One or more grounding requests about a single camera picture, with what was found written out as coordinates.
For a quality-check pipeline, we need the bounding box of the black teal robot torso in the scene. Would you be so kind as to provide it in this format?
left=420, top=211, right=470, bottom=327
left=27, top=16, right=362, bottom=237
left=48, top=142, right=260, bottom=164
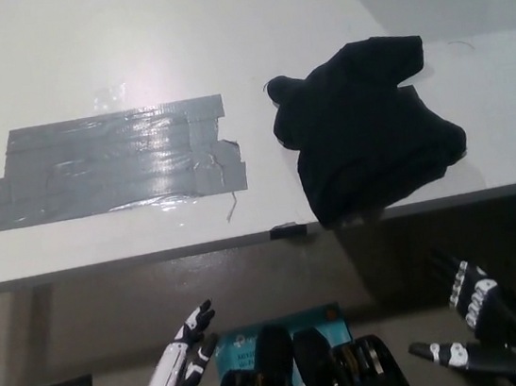
left=198, top=294, right=416, bottom=386

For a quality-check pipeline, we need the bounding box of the black tape square patch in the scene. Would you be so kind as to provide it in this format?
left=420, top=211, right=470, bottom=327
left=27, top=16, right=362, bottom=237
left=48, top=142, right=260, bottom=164
left=395, top=82, right=424, bottom=111

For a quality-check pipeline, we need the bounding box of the small black tape strip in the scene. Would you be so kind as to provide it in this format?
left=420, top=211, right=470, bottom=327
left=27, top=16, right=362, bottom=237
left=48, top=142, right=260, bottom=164
left=269, top=218, right=310, bottom=243

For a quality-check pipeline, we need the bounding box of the black t-shirt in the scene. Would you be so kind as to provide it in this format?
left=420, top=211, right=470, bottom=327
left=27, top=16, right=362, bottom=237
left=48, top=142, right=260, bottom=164
left=261, top=25, right=478, bottom=237

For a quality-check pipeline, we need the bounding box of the grey duct tape patch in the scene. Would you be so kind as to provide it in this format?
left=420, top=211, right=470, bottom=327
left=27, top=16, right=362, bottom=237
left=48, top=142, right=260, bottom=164
left=0, top=92, right=251, bottom=233

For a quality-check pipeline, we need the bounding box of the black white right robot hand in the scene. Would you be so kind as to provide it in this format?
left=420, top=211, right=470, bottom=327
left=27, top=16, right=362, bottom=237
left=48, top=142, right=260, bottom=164
left=397, top=253, right=516, bottom=386

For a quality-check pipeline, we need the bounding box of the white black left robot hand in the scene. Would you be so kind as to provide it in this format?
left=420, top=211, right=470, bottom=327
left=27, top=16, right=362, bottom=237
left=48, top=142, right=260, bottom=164
left=126, top=297, right=226, bottom=386

